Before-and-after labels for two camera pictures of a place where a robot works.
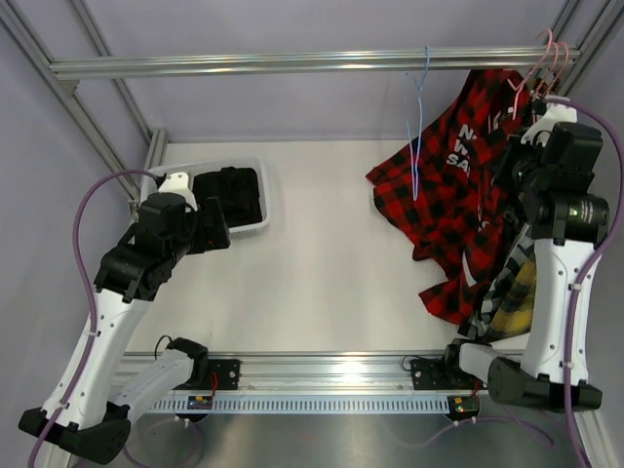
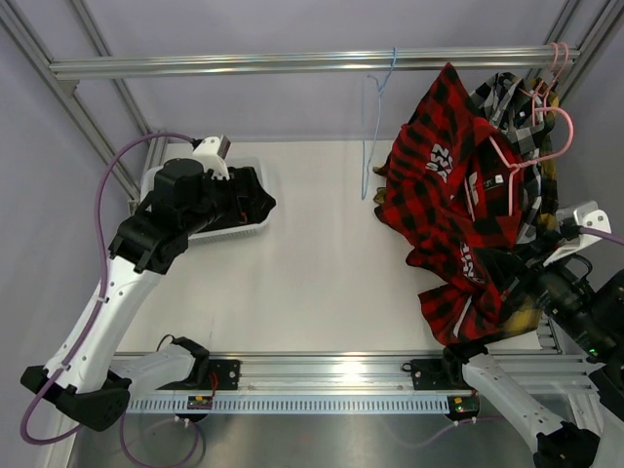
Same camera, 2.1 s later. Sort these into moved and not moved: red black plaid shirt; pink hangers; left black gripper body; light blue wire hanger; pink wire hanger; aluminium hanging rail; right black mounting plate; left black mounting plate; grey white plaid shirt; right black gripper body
Moved: left black gripper body; pink wire hanger; right black gripper body; red black plaid shirt; light blue wire hanger; grey white plaid shirt
Not moved: right black mounting plate; aluminium hanging rail; pink hangers; left black mounting plate
